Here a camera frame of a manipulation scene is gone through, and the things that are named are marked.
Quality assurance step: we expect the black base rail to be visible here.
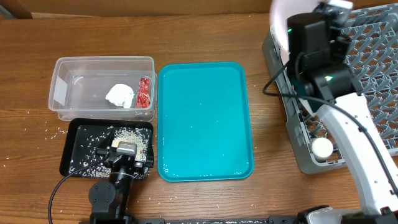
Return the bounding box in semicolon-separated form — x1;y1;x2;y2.
80;205;361;224

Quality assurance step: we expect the white tissue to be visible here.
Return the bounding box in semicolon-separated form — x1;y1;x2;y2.
105;84;135;109

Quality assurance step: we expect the white cup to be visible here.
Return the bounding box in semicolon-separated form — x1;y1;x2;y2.
310;138;333;161

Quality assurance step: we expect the cardboard wall panel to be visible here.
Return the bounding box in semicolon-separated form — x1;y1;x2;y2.
0;0;398;19

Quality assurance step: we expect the black rectangular tray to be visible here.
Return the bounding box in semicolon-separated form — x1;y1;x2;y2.
59;118;155;180

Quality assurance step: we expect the red foil wrapper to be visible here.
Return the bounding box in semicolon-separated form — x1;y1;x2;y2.
136;78;150;108

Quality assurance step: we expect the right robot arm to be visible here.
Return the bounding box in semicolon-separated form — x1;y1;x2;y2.
287;12;397;223

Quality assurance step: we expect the teal plastic tray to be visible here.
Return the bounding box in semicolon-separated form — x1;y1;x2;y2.
157;62;254;182

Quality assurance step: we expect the white round plate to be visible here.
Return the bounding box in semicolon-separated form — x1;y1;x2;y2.
270;0;318;116

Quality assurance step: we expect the grey dishwasher rack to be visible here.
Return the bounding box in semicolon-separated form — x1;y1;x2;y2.
262;3;397;174

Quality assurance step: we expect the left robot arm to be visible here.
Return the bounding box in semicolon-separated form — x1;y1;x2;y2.
88;129;154;224

